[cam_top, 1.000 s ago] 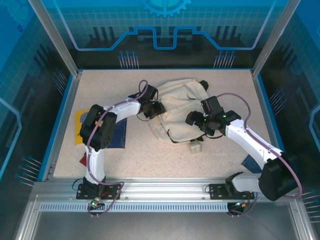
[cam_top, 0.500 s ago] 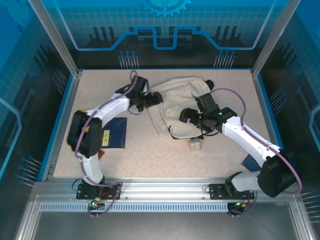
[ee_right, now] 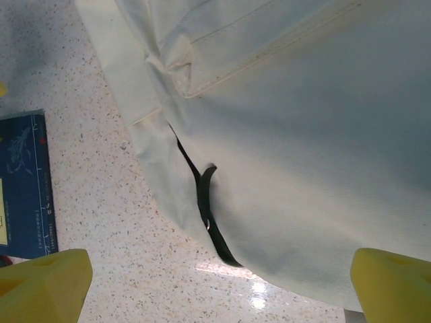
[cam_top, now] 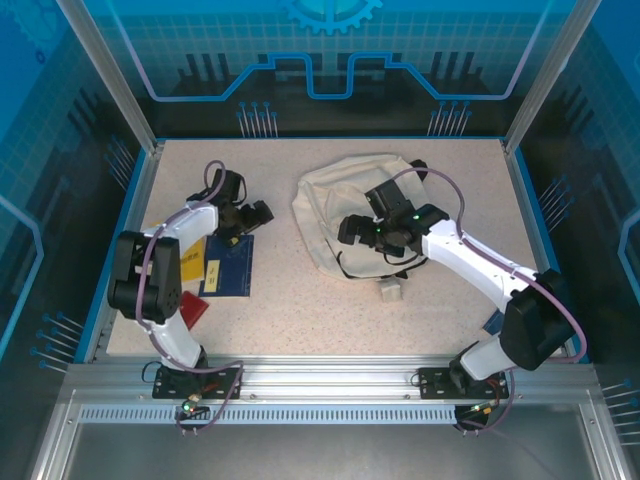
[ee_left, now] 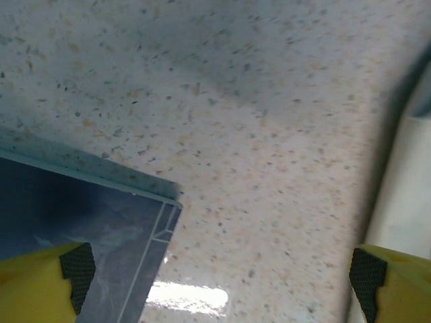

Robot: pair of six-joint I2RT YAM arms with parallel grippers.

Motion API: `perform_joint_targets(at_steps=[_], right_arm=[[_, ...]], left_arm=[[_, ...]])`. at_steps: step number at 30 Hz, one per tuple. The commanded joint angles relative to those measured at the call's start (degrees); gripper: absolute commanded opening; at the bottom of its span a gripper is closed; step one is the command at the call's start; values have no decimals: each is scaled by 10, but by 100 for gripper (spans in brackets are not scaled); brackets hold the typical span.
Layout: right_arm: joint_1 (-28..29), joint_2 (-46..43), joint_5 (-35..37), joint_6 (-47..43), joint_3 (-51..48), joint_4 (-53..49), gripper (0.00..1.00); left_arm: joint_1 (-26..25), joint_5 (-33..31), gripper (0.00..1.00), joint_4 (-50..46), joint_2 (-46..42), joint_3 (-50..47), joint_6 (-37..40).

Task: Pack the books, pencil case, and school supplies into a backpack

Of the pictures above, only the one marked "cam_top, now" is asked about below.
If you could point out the navy blue book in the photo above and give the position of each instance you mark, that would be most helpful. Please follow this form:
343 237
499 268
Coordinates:
235 270

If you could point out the yellow cartoon crowd cover book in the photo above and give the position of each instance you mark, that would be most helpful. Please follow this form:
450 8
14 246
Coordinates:
192 265

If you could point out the cream fabric backpack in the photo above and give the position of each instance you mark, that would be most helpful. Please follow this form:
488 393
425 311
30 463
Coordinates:
320 220

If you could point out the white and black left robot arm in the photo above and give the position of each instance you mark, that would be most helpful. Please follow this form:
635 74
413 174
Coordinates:
150 280

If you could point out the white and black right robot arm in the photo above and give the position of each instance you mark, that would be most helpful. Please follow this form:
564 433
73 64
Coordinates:
530 320

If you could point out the yellow power connector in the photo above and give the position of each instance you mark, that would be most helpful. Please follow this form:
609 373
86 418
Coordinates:
192 402
485 408

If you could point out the blue printed back panel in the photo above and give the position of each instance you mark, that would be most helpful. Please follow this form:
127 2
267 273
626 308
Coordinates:
325 50

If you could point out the blue printed panel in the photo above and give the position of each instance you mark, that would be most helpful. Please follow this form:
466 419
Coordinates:
40 150
325 50
600 150

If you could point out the blue printed left side panel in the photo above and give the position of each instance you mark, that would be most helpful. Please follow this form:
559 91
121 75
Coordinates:
40 150

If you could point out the blue printed right side panel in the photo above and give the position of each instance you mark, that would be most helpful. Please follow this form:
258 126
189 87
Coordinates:
600 150

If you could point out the aluminium left side rail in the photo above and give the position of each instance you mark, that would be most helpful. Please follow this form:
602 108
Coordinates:
127 240

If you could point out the aluminium rail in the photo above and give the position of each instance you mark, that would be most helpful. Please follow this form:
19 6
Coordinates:
537 240
325 375
127 240

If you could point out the aluminium right side rail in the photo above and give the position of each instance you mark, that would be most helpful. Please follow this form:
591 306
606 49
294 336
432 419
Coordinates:
537 240

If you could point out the aluminium front rail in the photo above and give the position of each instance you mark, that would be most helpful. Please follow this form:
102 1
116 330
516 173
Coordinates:
325 375

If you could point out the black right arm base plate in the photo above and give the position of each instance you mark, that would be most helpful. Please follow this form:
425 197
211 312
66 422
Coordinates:
430 387

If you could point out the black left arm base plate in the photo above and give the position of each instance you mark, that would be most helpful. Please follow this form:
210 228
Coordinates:
162 390

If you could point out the aluminium left frame post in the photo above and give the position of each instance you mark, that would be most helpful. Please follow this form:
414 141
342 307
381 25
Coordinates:
107 75

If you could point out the aluminium frame post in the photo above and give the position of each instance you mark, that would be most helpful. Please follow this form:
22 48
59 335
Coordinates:
107 75
550 75

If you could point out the aluminium right frame post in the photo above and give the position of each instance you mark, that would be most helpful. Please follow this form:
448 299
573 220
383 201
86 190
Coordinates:
550 75

